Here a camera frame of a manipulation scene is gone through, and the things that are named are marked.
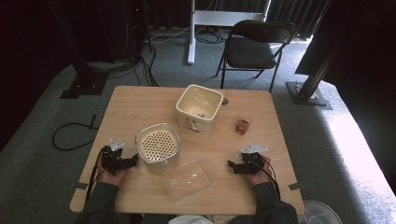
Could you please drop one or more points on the dark curtain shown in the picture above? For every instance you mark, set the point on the dark curtain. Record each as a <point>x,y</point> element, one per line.
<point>292,15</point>

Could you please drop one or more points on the black folding chair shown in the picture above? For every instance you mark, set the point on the black folding chair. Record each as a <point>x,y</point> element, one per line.
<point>250,53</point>

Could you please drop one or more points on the white desk frame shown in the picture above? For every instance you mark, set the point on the white desk frame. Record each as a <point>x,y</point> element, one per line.
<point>218,18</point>

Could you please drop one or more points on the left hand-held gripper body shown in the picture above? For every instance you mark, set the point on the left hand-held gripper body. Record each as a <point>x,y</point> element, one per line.
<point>112,160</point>

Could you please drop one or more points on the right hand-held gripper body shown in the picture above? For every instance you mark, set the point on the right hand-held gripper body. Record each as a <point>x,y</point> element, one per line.
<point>252,158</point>

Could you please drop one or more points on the grey tape strip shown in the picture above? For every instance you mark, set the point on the grey tape strip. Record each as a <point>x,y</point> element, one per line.
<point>78,185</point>
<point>296,186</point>

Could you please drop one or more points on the person's right hand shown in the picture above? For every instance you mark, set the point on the person's right hand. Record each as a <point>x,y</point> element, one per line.
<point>261,176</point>

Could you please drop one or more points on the round table grommet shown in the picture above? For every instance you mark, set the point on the round table grommet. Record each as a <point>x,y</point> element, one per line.
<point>225,101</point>

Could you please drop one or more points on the white round object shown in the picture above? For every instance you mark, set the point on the white round object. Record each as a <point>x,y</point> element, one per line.
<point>320,214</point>

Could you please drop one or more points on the cream container with perforated strainer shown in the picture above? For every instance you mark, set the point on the cream container with perforated strainer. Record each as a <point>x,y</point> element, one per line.
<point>158,146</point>

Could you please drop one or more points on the black metal stand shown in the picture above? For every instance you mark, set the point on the black metal stand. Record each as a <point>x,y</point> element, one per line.
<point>306,93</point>
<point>84,81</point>

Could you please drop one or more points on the white cloth on lap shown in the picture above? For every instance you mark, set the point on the white cloth on lap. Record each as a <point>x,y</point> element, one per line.
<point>190,220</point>

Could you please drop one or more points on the cream square open container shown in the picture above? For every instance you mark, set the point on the cream square open container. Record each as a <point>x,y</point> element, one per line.
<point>199,109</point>

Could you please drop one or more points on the person's left hand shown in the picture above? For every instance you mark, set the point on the person's left hand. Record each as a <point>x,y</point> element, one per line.
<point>112,178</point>

